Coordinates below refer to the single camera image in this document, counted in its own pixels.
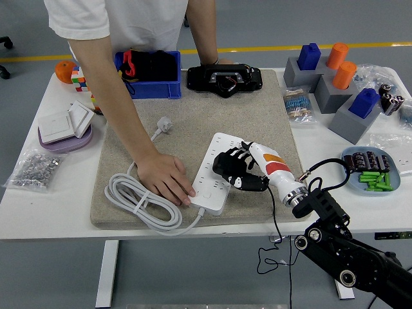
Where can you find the small green cylinder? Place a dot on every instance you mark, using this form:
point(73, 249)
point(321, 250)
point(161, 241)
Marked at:
point(371, 174)
point(372, 184)
point(388, 180)
point(384, 187)
point(373, 190)
point(380, 178)
point(367, 178)

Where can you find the white power strip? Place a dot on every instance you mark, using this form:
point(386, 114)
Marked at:
point(222, 141)

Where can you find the orange cylinder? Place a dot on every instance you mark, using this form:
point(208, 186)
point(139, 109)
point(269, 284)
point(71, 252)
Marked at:
point(338, 56)
point(344, 75)

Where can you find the black desk control panel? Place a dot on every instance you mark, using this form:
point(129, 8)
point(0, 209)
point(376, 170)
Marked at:
point(392, 236)

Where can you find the white double rocker switch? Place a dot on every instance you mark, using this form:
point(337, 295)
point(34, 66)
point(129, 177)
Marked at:
point(80, 117)

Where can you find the person's left hand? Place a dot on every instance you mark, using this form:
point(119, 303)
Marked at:
point(226, 61)

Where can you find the purple round tray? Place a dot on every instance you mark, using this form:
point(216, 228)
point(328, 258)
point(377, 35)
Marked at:
point(64, 147)

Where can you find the grey block with round hole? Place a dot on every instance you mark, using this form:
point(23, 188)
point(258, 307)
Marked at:
point(322, 64)
point(328, 96)

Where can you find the light blue plate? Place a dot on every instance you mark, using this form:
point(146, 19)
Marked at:
point(394, 183)

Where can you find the wristwatch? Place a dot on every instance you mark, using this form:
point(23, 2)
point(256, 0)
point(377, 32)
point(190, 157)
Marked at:
point(209, 61)

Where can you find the blue plastic bin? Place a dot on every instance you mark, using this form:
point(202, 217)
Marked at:
point(161, 90)

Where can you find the large black capacitor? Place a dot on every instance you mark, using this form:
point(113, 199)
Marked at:
point(396, 104)
point(385, 89)
point(387, 101)

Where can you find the black red fabric bundle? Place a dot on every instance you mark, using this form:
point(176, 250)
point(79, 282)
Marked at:
point(154, 67)

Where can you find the clear plastic bag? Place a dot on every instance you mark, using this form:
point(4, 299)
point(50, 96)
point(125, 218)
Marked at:
point(396, 141)

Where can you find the person's left forearm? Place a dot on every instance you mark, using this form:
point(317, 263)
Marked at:
point(202, 32)

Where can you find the person's right forearm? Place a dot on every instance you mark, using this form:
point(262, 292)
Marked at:
point(122, 112)

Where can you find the clear bag of metal nuts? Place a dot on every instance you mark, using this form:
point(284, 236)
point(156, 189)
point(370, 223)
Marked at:
point(32, 170)

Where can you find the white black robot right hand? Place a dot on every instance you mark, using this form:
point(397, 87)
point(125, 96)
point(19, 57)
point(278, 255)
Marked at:
point(283, 180)

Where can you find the clear bag of blue parts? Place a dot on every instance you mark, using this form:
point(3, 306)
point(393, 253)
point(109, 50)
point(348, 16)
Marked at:
point(407, 116)
point(370, 75)

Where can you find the white table leg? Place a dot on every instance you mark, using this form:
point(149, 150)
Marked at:
point(345, 291)
point(107, 273)

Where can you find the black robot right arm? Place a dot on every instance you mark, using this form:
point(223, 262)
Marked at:
point(322, 206)

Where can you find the person's right hand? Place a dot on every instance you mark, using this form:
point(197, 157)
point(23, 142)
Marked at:
point(161, 174)

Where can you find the person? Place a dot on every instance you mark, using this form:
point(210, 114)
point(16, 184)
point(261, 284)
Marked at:
point(135, 19)

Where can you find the clear bag of resistors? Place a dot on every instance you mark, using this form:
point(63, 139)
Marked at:
point(297, 106)

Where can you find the white single rocker switch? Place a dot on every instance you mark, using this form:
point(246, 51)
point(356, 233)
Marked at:
point(54, 127)

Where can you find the blue square peg block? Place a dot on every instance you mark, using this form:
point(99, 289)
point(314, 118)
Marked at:
point(309, 58)
point(363, 104)

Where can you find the orange fruit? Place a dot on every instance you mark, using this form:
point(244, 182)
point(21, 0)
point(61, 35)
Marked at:
point(62, 72)

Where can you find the black device housing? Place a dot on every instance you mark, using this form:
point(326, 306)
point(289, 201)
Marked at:
point(199, 78)

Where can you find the grey-brown mat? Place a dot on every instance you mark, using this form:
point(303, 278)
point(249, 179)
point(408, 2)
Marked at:
point(225, 112)

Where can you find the clear clip under table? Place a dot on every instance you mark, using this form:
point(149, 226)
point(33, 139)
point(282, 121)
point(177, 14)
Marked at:
point(277, 239)

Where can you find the colourful puzzle cube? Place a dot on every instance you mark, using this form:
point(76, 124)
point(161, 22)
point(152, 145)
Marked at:
point(78, 80)
point(95, 103)

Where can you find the grey block with square hole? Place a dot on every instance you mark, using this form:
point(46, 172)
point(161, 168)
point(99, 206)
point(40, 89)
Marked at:
point(296, 78)
point(347, 122)

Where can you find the dark brown capacitor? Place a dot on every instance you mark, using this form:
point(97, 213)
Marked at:
point(350, 164)
point(370, 160)
point(387, 164)
point(380, 162)
point(360, 160)

